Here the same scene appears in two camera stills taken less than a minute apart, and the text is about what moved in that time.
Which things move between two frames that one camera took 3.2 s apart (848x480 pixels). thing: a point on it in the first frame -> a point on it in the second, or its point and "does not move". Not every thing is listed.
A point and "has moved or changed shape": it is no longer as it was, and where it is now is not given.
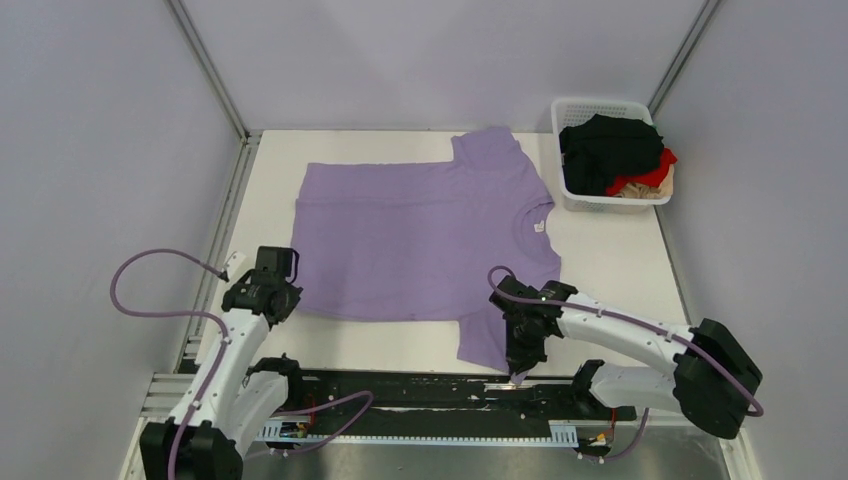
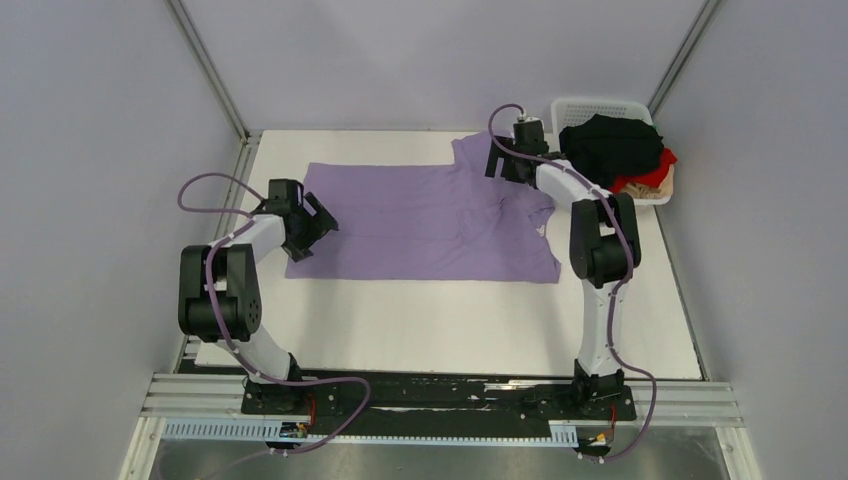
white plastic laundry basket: (569, 112) does not move
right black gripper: (520, 360) -> (495, 154)
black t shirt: (602, 149) does not move
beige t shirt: (636, 190) does not move
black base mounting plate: (435, 397) does not move
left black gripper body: (292, 299) -> (307, 226)
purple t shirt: (417, 240) has moved or changed shape
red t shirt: (652, 177) does not move
